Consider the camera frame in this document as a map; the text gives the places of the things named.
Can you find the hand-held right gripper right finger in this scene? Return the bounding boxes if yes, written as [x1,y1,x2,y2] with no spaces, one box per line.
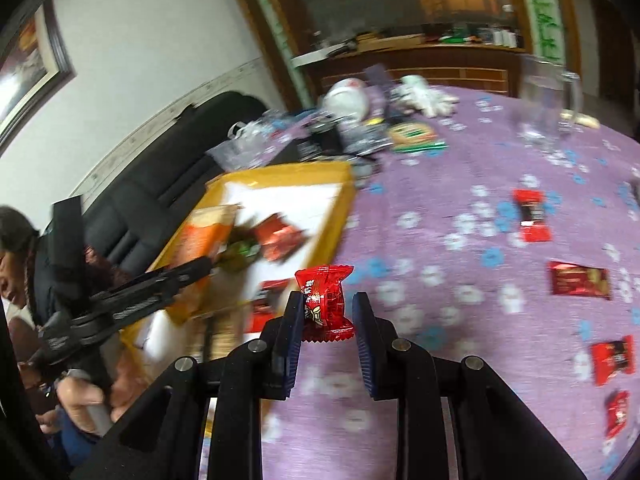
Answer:
[351,291,588,480]

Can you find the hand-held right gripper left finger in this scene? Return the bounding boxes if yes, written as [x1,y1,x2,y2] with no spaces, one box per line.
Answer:
[70,289,307,480]

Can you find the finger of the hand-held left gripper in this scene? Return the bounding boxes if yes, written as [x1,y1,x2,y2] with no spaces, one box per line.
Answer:
[112,256,215,328]

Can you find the red black candy packet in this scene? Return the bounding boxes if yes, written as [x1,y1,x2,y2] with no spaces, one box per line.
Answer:
[590,336,637,387]
[249,279,292,332]
[604,389,632,439]
[512,188,554,244]

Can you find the orange cracker packet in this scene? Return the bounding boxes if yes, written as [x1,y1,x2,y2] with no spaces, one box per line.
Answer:
[167,204,238,321]

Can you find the red candy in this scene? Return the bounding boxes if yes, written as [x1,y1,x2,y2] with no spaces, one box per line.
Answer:
[294,265,356,344]

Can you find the clear cracker packet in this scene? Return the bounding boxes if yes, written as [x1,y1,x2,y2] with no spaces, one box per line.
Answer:
[202,305,251,361]

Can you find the red foil snack packet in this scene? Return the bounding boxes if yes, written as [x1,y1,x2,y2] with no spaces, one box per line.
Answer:
[252,213,307,262]

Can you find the yellow-edged cardboard tray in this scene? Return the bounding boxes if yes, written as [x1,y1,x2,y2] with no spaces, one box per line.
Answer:
[120,160,357,386]

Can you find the dark red chocolate packet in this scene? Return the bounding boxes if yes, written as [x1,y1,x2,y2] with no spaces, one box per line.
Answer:
[548,260,612,301]

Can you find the person's left hand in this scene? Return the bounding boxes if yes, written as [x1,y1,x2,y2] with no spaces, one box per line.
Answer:
[57,367,146,436]

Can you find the person's floral patterned clothing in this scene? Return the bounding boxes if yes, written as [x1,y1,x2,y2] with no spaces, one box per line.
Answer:
[82,245,133,291]

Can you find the person's head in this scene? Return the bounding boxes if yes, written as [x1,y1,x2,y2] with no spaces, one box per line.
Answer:
[0,205,42,322]

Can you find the black leather sofa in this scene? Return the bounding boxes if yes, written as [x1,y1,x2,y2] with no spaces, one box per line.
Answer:
[75,92,271,281]

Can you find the clear plastic bag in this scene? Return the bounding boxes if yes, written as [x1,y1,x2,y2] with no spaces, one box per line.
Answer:
[210,110,301,171]

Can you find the black cylindrical device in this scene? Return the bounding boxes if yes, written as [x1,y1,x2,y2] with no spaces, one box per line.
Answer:
[309,121,347,155]

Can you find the clear plastic wrapper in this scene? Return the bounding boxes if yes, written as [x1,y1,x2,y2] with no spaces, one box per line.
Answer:
[341,120,392,155]

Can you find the green flat cracker packet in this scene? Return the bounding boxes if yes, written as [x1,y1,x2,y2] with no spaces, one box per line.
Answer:
[387,122,448,153]

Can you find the white round container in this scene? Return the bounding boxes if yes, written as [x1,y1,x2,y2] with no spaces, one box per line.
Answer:
[325,78,372,118]

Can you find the white gloves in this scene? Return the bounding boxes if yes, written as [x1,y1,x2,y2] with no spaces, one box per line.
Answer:
[395,75,458,117]

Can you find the white flat box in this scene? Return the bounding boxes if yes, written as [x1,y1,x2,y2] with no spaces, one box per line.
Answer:
[290,50,333,68]

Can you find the glass pitcher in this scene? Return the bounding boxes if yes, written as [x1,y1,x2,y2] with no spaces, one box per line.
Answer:
[517,55,583,151]

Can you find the small beige object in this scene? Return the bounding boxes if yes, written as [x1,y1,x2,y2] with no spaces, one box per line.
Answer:
[562,110,599,129]

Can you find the wooden glass cabinet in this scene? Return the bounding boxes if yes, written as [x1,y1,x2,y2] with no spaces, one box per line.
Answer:
[225,0,586,111]

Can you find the framed wall picture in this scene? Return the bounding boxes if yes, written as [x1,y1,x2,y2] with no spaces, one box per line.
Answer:
[0,0,76,146]

